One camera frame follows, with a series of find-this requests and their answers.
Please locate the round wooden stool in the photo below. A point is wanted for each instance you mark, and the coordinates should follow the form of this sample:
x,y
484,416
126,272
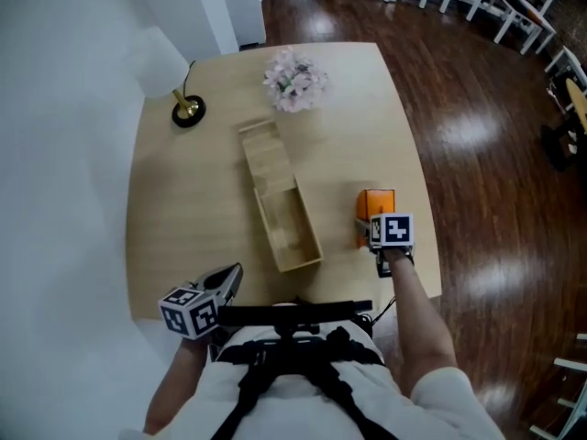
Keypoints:
x,y
579,103

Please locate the person's left forearm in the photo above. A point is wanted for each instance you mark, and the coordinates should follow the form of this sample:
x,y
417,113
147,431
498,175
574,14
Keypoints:
x,y
176,383

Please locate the wooden sliding lid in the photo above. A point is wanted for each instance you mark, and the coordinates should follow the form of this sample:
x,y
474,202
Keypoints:
x,y
266,154

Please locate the black chest harness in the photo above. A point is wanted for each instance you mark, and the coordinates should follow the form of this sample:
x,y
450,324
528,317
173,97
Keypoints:
x,y
293,337

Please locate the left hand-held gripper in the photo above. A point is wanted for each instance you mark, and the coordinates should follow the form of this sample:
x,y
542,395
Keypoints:
x,y
189,313

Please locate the orange tissue pack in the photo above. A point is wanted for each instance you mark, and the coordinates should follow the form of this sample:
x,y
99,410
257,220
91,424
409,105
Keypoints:
x,y
375,204

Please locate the person's right forearm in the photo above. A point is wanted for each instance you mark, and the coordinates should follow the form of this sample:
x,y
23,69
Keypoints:
x,y
419,323

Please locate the pink flower bouquet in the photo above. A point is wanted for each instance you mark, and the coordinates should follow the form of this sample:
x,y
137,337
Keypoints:
x,y
295,80

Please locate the wooden container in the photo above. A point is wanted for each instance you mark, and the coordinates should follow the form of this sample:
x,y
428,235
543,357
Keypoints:
x,y
288,227

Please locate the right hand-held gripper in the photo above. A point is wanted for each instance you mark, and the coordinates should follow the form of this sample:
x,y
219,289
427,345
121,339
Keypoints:
x,y
392,230

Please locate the white shade table lamp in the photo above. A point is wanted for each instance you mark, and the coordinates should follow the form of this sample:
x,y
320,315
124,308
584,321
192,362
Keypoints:
x,y
161,64

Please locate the person's white shirt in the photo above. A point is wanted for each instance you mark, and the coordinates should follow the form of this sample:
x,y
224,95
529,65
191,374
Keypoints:
x,y
321,410

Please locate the black stand base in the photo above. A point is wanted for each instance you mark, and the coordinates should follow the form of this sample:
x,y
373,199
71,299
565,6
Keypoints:
x,y
557,147

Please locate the white table with orange item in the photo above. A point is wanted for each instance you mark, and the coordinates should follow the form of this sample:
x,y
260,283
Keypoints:
x,y
527,16

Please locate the white metal rack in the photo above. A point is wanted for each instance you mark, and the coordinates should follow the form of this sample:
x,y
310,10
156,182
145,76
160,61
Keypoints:
x,y
571,383

